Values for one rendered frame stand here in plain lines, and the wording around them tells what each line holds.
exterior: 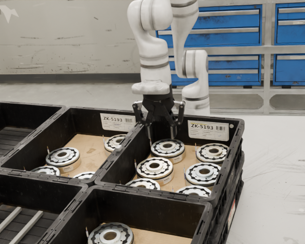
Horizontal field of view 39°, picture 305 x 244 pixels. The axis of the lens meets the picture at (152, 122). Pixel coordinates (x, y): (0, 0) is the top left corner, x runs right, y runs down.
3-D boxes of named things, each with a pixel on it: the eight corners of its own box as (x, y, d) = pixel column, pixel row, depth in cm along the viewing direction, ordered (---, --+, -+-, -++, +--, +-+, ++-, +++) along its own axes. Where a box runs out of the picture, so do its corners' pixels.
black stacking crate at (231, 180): (154, 144, 140) (150, 113, 135) (245, 154, 130) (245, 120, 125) (99, 222, 108) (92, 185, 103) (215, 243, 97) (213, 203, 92)
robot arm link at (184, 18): (168, -6, 132) (199, -8, 130) (178, 68, 149) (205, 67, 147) (163, 8, 125) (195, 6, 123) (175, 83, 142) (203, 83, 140)
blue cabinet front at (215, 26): (160, 84, 316) (153, 9, 291) (260, 84, 299) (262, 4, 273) (160, 86, 314) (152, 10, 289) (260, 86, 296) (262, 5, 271)
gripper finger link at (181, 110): (179, 104, 106) (174, 124, 109) (186, 106, 106) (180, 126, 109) (181, 99, 109) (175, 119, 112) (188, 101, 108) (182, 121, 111)
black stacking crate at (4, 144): (6, 129, 161) (-2, 101, 156) (74, 136, 151) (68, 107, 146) (-77, 190, 129) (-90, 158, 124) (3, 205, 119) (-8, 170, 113)
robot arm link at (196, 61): (208, 46, 142) (211, 94, 149) (180, 47, 145) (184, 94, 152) (205, 53, 134) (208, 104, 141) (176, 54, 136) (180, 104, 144)
